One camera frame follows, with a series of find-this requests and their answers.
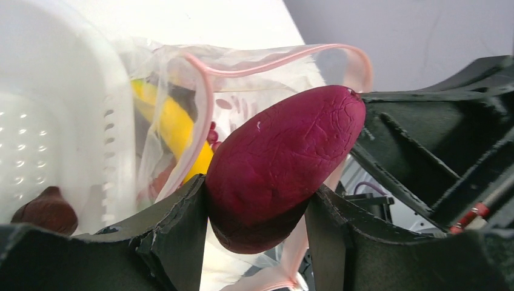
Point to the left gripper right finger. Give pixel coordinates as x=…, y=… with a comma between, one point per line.
x=354, y=250

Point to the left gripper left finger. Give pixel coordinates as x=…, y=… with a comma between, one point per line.
x=159, y=248

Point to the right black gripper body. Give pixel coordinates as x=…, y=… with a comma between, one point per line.
x=446, y=150

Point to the yellow banana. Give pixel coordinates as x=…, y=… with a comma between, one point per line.
x=175, y=125

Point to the clear pink zip bag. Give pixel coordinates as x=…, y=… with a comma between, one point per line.
x=229, y=87

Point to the white plastic basket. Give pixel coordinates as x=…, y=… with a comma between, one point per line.
x=67, y=117

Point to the red grape bunch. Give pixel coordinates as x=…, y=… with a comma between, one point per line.
x=213, y=137

